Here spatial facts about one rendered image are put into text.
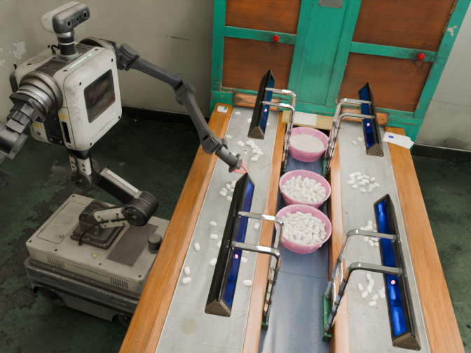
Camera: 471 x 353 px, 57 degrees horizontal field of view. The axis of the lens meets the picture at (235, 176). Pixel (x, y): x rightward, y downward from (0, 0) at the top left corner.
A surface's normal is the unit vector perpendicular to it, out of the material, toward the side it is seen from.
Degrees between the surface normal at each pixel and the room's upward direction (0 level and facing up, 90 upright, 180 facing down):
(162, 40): 90
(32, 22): 90
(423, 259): 0
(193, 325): 0
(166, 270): 0
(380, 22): 90
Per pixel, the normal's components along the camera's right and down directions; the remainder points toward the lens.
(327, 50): -0.15, 0.62
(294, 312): 0.07, -0.77
